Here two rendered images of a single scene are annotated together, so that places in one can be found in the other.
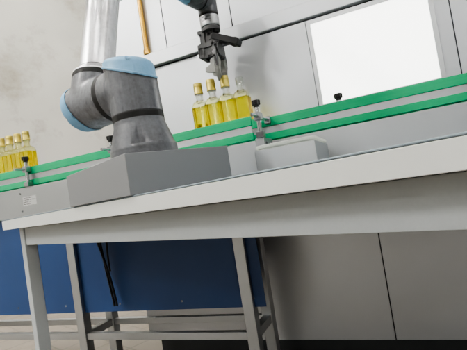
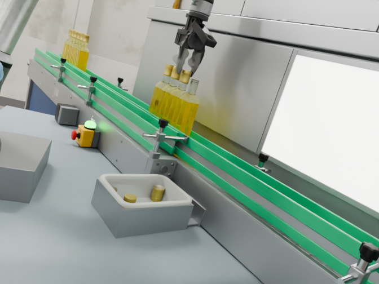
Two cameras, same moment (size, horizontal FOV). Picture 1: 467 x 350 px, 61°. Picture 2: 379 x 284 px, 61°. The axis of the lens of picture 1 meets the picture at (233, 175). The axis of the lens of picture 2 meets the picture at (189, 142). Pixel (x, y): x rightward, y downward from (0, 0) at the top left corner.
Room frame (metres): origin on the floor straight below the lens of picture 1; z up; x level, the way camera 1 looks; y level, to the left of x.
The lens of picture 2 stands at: (0.46, -0.63, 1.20)
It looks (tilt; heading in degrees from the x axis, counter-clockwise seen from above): 14 degrees down; 27
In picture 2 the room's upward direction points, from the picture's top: 17 degrees clockwise
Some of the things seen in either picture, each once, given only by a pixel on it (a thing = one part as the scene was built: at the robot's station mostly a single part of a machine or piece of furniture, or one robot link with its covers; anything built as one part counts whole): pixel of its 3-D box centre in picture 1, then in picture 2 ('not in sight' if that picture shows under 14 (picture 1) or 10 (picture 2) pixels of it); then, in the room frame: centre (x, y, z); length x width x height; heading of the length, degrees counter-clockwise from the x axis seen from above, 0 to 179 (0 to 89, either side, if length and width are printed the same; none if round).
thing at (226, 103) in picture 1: (231, 121); (173, 116); (1.47, -0.02, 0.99); 0.06 x 0.06 x 0.21; 68
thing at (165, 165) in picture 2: (266, 148); (161, 167); (1.32, -0.12, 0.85); 0.09 x 0.04 x 0.07; 158
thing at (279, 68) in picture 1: (308, 67); (272, 102); (1.49, -0.35, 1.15); 0.90 x 0.03 x 0.34; 68
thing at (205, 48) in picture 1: (211, 44); (192, 32); (1.49, 0.01, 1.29); 0.09 x 0.08 x 0.12; 68
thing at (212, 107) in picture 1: (217, 124); (165, 112); (1.50, 0.03, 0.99); 0.06 x 0.06 x 0.21; 69
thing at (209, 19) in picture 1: (209, 23); (199, 8); (1.48, 0.00, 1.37); 0.08 x 0.08 x 0.05
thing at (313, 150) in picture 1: (297, 160); (150, 203); (1.19, -0.20, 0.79); 0.27 x 0.17 x 0.08; 158
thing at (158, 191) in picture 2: not in sight; (157, 193); (1.26, -0.17, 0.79); 0.04 x 0.04 x 0.04
